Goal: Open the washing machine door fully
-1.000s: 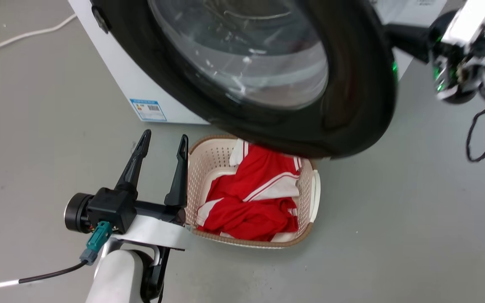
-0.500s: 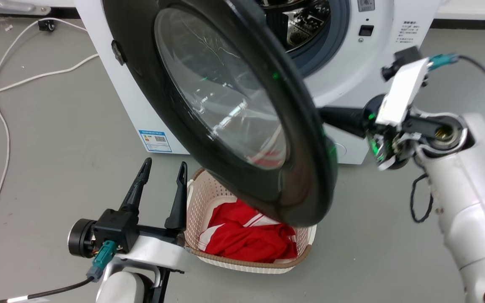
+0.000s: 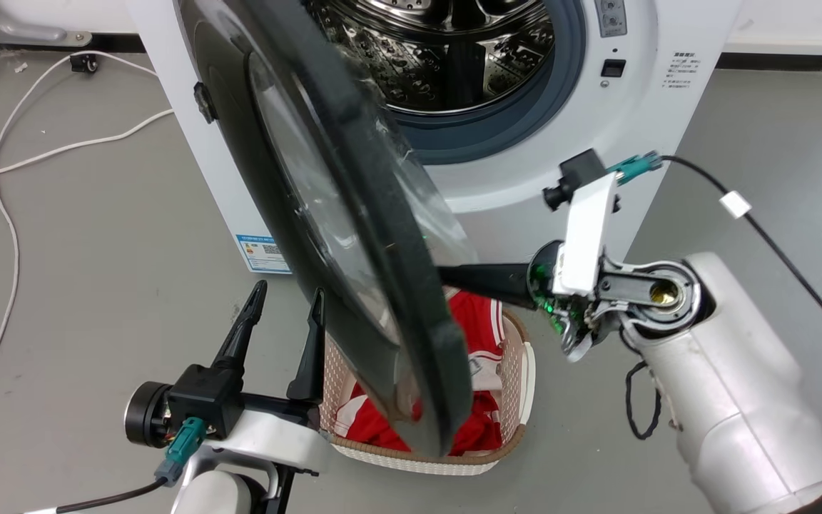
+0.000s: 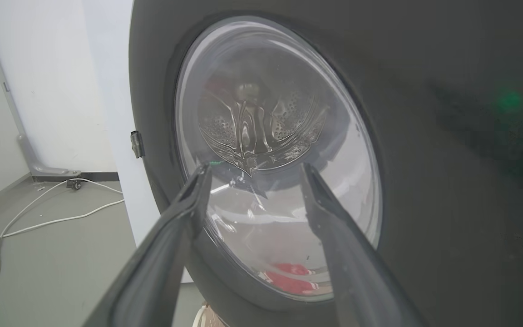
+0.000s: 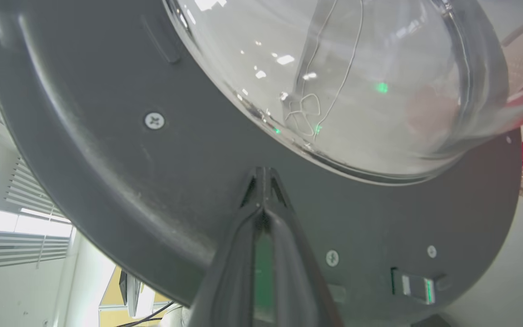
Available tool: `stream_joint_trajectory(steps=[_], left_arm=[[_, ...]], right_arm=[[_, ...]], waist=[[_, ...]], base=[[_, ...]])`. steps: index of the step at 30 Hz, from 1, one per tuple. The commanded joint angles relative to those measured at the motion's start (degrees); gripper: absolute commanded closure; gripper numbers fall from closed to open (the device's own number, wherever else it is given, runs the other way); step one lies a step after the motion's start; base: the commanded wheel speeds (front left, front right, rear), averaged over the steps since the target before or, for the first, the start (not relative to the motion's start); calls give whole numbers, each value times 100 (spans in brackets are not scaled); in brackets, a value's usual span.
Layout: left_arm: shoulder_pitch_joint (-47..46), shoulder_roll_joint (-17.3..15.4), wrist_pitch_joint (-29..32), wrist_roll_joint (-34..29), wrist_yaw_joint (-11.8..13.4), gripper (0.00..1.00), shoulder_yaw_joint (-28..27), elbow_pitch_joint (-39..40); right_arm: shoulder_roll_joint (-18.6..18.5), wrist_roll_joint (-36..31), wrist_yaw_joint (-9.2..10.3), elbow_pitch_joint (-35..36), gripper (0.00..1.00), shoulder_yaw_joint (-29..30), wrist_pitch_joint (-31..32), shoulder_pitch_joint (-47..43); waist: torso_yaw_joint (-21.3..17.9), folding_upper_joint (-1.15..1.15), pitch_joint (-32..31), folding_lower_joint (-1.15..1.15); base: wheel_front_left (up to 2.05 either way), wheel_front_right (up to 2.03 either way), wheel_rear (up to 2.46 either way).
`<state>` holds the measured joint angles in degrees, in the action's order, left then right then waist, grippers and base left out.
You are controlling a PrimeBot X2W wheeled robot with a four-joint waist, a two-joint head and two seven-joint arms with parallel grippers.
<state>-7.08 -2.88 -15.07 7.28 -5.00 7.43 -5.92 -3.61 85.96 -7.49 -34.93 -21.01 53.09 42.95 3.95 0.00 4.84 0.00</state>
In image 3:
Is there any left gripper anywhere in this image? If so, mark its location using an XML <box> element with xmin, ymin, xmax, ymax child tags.
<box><xmin>124</xmin><ymin>280</ymin><xmax>326</xmax><ymax>448</ymax></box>

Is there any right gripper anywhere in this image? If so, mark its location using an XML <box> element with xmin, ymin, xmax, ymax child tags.
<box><xmin>439</xmin><ymin>241</ymin><xmax>602</xmax><ymax>362</ymax></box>

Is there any dark round washing machine door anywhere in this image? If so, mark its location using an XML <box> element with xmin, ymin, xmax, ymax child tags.
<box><xmin>172</xmin><ymin>0</ymin><xmax>477</xmax><ymax>458</ymax></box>

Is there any clear door glass bowl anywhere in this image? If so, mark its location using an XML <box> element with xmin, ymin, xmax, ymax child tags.
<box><xmin>247</xmin><ymin>51</ymin><xmax>480</xmax><ymax>345</ymax></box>

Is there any white front-load washing machine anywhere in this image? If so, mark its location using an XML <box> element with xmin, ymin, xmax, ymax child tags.
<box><xmin>126</xmin><ymin>0</ymin><xmax>744</xmax><ymax>276</ymax></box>

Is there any grey rubber door gasket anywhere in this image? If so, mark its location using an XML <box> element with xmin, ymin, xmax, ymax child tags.
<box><xmin>381</xmin><ymin>0</ymin><xmax>588</xmax><ymax>166</ymax></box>

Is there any black door latch catch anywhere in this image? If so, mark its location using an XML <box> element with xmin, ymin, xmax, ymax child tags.
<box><xmin>193</xmin><ymin>81</ymin><xmax>218</xmax><ymax>124</ymax></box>

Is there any red white garment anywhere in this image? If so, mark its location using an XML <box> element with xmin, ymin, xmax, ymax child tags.
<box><xmin>335</xmin><ymin>288</ymin><xmax>506</xmax><ymax>458</ymax></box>

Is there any blue white energy label sticker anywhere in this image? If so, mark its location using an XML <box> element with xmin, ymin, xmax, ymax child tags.
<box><xmin>234</xmin><ymin>233</ymin><xmax>293</xmax><ymax>275</ymax></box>

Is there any white woven laundry basket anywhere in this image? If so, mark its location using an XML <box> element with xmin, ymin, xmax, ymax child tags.
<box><xmin>320</xmin><ymin>286</ymin><xmax>537</xmax><ymax>477</ymax></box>

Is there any stainless steel washer drum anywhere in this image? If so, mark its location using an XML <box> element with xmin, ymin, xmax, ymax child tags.
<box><xmin>304</xmin><ymin>0</ymin><xmax>559</xmax><ymax>115</ymax></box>

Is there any white appliance base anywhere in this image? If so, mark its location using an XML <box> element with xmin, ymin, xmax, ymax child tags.
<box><xmin>0</xmin><ymin>0</ymin><xmax>142</xmax><ymax>48</ymax></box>

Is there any white cabinet base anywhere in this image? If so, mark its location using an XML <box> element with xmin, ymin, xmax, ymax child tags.
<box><xmin>724</xmin><ymin>0</ymin><xmax>822</xmax><ymax>56</ymax></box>

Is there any white left camera bracket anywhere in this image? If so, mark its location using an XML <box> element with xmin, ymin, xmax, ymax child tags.
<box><xmin>201</xmin><ymin>410</ymin><xmax>334</xmax><ymax>477</ymax></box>

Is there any white camera bracket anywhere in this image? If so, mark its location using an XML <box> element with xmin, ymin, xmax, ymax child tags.
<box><xmin>201</xmin><ymin>410</ymin><xmax>334</xmax><ymax>477</ymax></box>
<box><xmin>552</xmin><ymin>171</ymin><xmax>621</xmax><ymax>298</ymax></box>

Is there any white right camera bracket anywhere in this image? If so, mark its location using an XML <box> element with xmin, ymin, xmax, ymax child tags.
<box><xmin>552</xmin><ymin>171</ymin><xmax>621</xmax><ymax>298</ymax></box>

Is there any teal left camera connector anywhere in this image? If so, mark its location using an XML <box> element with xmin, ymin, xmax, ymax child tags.
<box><xmin>153</xmin><ymin>417</ymin><xmax>209</xmax><ymax>487</ymax></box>

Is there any teal camera connector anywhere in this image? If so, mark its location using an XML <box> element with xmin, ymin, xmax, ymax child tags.
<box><xmin>153</xmin><ymin>417</ymin><xmax>209</xmax><ymax>487</ymax></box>
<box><xmin>607</xmin><ymin>151</ymin><xmax>666</xmax><ymax>187</ymax></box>

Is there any teal right camera connector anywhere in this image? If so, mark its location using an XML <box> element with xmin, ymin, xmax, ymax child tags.
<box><xmin>607</xmin><ymin>151</ymin><xmax>666</xmax><ymax>187</ymax></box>

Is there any black braided cable loop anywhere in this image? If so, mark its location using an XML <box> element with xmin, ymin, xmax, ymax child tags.
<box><xmin>624</xmin><ymin>360</ymin><xmax>663</xmax><ymax>440</ymax></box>

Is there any black left camera cable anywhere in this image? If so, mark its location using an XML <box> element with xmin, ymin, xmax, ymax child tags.
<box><xmin>22</xmin><ymin>479</ymin><xmax>169</xmax><ymax>514</ymax></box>

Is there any black camera cable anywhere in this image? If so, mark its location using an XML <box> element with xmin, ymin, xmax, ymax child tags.
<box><xmin>659</xmin><ymin>155</ymin><xmax>822</xmax><ymax>500</ymax></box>
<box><xmin>22</xmin><ymin>479</ymin><xmax>169</xmax><ymax>514</ymax></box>

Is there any white cable tag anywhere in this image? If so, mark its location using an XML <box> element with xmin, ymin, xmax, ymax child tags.
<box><xmin>720</xmin><ymin>191</ymin><xmax>752</xmax><ymax>219</ymax></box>

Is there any white floor cable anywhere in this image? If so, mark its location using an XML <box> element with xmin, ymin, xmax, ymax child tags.
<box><xmin>0</xmin><ymin>109</ymin><xmax>175</xmax><ymax>188</ymax></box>
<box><xmin>0</xmin><ymin>50</ymin><xmax>160</xmax><ymax>429</ymax></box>

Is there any black right camera cable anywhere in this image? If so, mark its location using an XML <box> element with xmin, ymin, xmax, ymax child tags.
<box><xmin>659</xmin><ymin>155</ymin><xmax>822</xmax><ymax>500</ymax></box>

